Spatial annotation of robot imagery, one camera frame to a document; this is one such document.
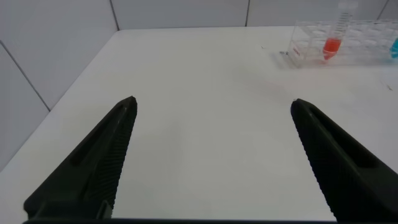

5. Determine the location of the test tube with blue pigment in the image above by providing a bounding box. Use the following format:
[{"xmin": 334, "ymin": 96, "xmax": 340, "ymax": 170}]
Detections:
[{"xmin": 389, "ymin": 37, "xmax": 398, "ymax": 59}]

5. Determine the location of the test tube with red pigment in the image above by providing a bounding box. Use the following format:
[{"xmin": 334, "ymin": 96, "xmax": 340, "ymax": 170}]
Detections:
[{"xmin": 322, "ymin": 1, "xmax": 359, "ymax": 62}]

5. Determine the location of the clear plastic test tube rack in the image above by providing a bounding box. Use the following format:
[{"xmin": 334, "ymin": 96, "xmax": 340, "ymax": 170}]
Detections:
[{"xmin": 287, "ymin": 19, "xmax": 398, "ymax": 68}]

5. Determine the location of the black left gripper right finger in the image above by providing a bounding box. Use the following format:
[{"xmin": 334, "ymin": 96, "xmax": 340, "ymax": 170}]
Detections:
[{"xmin": 290, "ymin": 98, "xmax": 398, "ymax": 223}]

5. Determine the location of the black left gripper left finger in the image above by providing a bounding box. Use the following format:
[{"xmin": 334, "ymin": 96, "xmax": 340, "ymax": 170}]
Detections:
[{"xmin": 23, "ymin": 95, "xmax": 138, "ymax": 220}]

